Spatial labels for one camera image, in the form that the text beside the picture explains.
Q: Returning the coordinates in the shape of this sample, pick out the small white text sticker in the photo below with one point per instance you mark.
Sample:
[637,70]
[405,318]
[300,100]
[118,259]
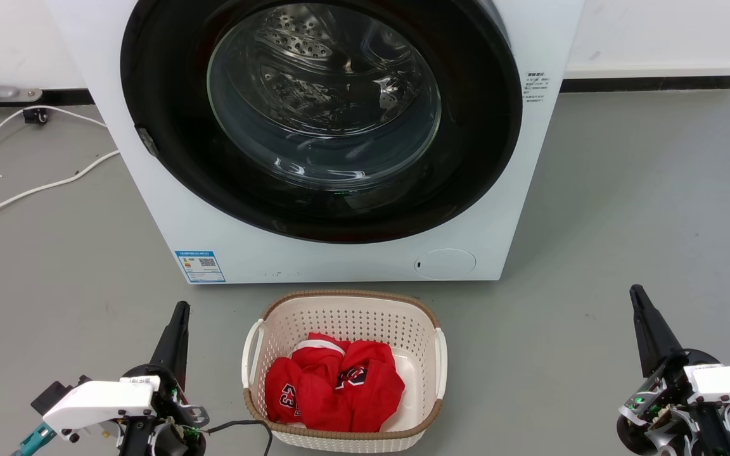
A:
[537,87]

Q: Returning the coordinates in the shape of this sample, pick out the cream plastic laundry basket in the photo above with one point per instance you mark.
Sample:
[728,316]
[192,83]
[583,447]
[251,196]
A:
[346,316]

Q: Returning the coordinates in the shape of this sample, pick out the round white filter cover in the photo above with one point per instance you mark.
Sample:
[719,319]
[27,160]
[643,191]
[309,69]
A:
[445,264]

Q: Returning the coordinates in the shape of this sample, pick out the black round washer door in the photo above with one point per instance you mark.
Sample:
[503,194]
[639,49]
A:
[162,95]

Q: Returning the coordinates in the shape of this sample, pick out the steel washer drum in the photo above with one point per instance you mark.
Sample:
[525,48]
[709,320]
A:
[314,76]

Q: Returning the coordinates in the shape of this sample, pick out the red sports jersey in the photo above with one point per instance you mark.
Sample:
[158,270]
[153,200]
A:
[365,392]

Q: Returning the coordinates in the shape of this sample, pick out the white front-load washing machine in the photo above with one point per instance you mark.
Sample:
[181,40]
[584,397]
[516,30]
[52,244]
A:
[339,261]

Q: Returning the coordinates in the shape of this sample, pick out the blue energy label sticker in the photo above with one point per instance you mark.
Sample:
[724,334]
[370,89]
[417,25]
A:
[200,266]

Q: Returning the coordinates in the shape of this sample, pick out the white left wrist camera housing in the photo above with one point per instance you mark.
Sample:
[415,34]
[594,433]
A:
[99,400]

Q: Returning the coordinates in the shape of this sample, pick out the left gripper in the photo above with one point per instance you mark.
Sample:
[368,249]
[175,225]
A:
[168,437]

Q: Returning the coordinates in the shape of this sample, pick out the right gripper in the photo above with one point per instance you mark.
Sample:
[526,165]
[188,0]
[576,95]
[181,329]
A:
[659,411]

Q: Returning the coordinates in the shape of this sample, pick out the small black plug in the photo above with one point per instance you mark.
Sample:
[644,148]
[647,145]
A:
[35,116]

